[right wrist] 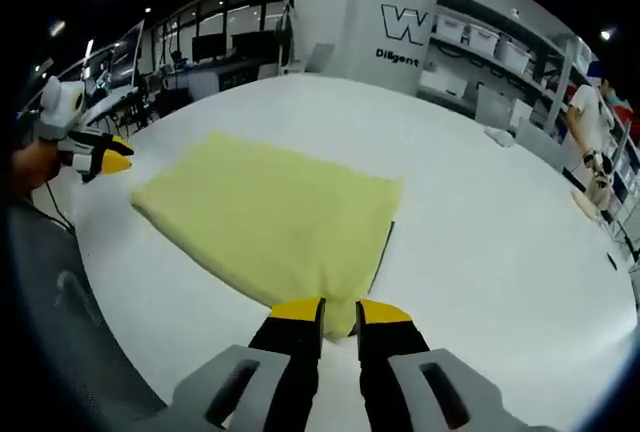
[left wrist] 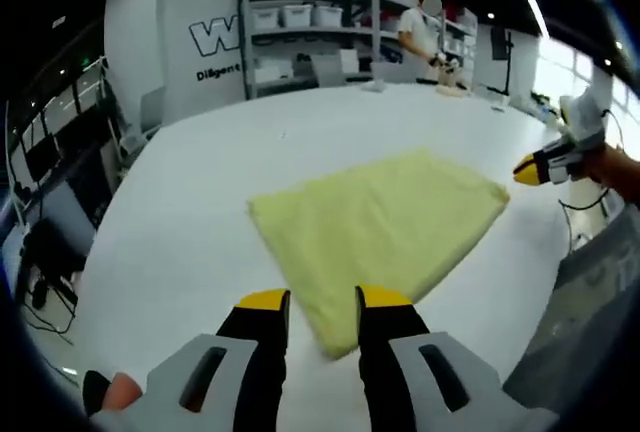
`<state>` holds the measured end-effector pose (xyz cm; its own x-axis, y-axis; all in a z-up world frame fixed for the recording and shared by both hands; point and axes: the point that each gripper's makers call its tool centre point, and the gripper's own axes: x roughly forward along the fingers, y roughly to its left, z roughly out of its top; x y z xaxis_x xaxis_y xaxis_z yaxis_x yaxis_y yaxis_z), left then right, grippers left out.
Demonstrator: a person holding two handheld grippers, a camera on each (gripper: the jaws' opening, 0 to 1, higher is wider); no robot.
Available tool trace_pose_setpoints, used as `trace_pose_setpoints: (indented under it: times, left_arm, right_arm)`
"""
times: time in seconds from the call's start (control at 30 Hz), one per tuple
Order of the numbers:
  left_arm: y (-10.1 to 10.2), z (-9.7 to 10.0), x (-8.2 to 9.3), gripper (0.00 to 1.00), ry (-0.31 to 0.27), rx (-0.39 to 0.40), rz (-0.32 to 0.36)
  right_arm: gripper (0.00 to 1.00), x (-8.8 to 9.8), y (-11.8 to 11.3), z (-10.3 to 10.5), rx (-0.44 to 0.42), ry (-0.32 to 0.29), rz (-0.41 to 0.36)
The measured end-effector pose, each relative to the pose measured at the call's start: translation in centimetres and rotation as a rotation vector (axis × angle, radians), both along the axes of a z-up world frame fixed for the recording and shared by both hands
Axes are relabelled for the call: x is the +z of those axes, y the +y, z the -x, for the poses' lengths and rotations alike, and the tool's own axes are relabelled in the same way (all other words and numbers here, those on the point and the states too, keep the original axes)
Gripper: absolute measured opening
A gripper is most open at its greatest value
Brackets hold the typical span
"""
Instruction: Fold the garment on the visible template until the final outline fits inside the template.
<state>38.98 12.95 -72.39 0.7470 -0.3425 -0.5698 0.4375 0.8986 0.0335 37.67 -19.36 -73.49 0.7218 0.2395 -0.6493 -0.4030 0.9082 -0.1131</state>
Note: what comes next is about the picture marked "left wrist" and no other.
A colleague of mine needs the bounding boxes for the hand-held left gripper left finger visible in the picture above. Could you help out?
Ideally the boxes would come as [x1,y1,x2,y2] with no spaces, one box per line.
[92,289,292,432]

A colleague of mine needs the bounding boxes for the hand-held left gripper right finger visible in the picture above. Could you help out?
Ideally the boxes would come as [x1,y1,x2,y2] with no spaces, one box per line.
[354,285,559,432]

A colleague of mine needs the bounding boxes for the yellow grey blue garment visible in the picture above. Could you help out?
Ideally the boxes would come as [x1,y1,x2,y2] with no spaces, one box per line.
[247,146,512,362]

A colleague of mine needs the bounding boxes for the person's right hand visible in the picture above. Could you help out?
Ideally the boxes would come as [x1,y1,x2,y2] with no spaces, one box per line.
[582,144,619,184]

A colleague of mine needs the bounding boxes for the person's left hand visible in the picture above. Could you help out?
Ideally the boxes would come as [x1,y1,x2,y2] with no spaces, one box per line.
[110,373,145,409]

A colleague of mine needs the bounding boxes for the green potted plant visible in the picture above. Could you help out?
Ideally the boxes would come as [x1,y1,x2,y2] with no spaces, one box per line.
[529,91,557,114]

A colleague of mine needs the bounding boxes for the black tripod stand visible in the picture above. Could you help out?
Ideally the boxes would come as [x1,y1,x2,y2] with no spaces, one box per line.
[492,26,517,96]

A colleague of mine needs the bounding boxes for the beige cloth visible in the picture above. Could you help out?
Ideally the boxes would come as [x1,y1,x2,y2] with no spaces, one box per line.
[435,84,474,100]

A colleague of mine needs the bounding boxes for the grey mesh office chair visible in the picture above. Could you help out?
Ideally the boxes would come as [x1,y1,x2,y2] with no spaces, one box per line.
[502,211,640,413]

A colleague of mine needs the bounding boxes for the black office chair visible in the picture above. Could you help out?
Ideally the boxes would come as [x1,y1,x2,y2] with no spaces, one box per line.
[24,216,89,308]

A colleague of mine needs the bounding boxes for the white chair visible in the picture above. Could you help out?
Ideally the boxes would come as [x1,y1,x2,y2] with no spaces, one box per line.
[310,55,347,88]

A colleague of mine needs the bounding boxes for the white storage bin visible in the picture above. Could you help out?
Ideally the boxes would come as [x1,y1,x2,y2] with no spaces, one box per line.
[279,4,314,29]
[252,6,281,30]
[313,5,346,28]

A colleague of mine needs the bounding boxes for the grey metal storage shelf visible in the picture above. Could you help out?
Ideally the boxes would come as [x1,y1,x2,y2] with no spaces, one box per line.
[237,0,384,101]

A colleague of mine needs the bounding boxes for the black computer monitor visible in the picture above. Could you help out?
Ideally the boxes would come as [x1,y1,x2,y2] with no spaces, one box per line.
[21,133,60,187]

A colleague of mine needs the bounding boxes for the white cardboard box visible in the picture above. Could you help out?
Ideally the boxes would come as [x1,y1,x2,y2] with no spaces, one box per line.
[252,56,294,85]

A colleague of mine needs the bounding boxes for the large tilted monitor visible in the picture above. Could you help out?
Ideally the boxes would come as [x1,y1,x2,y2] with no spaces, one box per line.
[4,101,27,224]

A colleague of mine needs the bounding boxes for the black floor cables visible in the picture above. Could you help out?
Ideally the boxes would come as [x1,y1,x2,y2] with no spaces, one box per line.
[19,276,77,349]

